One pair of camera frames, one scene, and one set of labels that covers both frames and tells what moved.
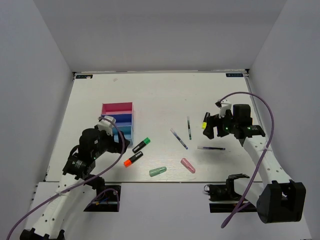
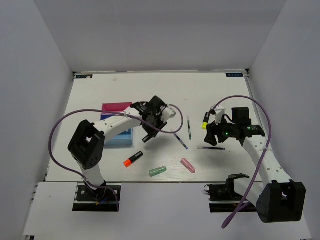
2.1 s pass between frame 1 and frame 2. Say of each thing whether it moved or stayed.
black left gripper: moved
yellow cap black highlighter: stayed
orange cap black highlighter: stayed
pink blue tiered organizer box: stayed
